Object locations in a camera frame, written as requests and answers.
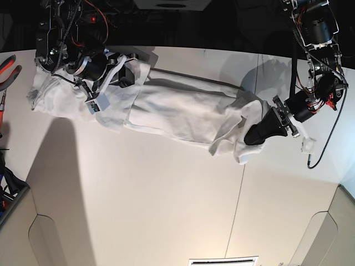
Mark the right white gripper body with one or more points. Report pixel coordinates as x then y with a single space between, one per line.
95 72

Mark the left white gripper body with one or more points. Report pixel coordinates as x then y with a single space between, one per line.
288 120

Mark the white t-shirt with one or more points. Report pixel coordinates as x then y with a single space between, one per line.
184 108

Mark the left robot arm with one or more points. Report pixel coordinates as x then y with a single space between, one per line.
315 28

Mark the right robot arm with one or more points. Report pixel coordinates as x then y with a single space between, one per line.
71 44

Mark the black power strip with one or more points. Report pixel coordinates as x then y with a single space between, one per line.
96 18

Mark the grey overhead box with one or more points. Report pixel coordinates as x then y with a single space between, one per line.
184 5

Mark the white vent grille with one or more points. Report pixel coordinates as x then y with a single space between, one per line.
241 261

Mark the grey bin with clutter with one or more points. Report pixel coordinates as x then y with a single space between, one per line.
12 190

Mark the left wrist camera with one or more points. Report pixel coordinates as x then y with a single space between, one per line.
308 145

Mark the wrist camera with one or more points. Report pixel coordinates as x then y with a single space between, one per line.
308 145
97 102

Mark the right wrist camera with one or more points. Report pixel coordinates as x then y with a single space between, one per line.
97 102

